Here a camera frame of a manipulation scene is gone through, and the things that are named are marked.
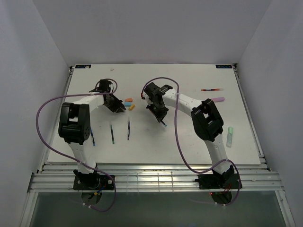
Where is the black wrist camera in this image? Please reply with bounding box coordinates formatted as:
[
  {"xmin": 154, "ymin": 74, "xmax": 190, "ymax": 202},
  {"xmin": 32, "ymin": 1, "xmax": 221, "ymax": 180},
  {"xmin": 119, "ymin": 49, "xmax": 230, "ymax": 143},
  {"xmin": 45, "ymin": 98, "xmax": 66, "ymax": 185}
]
[
  {"xmin": 95, "ymin": 79, "xmax": 113, "ymax": 93},
  {"xmin": 143, "ymin": 82, "xmax": 163, "ymax": 102}
]

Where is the purple thin pen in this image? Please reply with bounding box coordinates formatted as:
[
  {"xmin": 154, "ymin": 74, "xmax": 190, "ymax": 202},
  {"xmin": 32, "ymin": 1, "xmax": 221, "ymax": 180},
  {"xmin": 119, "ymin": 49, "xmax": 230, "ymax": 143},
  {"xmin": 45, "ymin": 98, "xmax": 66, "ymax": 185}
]
[{"xmin": 127, "ymin": 117, "xmax": 131, "ymax": 140}]

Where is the green highlighter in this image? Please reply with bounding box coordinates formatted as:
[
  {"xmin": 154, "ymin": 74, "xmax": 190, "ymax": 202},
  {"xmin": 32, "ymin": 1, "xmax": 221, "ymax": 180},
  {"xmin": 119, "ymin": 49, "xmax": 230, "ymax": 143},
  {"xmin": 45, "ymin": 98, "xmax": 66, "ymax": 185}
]
[{"xmin": 226, "ymin": 127, "xmax": 233, "ymax": 148}]

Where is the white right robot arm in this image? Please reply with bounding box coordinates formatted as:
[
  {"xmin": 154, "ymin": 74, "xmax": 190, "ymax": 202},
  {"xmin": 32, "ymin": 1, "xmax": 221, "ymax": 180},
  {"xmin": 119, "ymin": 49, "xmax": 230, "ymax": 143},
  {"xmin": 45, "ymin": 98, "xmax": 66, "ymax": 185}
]
[{"xmin": 142, "ymin": 85, "xmax": 234, "ymax": 188}]

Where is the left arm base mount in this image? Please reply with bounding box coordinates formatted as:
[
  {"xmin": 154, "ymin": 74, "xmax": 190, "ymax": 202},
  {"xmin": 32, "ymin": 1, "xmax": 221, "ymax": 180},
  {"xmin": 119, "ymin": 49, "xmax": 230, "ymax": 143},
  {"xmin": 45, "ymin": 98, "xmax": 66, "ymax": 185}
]
[{"xmin": 73, "ymin": 174, "xmax": 115, "ymax": 191}]

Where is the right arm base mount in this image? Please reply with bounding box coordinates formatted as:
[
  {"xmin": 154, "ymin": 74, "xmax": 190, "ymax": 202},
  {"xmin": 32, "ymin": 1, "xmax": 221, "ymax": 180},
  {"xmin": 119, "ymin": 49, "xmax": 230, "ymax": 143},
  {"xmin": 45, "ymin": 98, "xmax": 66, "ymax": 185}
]
[{"xmin": 195, "ymin": 174, "xmax": 242, "ymax": 189}]

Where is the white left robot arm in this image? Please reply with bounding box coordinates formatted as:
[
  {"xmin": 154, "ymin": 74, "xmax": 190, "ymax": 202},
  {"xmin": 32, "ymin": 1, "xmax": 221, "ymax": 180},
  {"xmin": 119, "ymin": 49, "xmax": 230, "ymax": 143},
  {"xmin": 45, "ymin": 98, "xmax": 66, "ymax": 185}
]
[{"xmin": 58, "ymin": 93, "xmax": 126, "ymax": 189}]

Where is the green thin pen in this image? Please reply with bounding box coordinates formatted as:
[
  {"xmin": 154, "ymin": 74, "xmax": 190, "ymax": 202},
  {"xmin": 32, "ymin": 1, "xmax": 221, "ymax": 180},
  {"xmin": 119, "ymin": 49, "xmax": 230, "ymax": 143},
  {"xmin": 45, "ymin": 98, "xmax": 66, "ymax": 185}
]
[{"xmin": 110, "ymin": 124, "xmax": 115, "ymax": 144}]

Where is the blue thin pen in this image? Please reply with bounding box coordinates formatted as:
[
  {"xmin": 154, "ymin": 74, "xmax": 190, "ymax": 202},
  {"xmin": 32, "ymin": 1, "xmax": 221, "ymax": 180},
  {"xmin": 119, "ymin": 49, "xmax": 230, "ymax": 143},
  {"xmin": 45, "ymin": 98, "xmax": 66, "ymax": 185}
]
[{"xmin": 90, "ymin": 130, "xmax": 96, "ymax": 146}]

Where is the orange thin pen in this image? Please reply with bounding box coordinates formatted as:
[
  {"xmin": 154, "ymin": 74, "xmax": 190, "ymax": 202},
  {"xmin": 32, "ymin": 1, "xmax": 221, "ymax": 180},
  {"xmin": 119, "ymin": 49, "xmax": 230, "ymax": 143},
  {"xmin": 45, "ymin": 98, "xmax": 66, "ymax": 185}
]
[{"xmin": 201, "ymin": 88, "xmax": 224, "ymax": 92}]

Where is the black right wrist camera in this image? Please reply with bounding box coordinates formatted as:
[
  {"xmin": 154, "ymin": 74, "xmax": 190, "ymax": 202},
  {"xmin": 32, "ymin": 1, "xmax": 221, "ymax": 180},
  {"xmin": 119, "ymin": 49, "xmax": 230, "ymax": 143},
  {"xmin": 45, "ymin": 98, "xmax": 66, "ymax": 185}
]
[{"xmin": 143, "ymin": 82, "xmax": 163, "ymax": 102}]

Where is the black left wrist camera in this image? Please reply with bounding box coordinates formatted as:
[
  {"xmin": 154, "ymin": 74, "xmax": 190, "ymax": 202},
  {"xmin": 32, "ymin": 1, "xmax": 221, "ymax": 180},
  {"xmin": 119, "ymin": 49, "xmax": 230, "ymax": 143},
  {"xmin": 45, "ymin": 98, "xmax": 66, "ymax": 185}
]
[{"xmin": 95, "ymin": 79, "xmax": 113, "ymax": 93}]

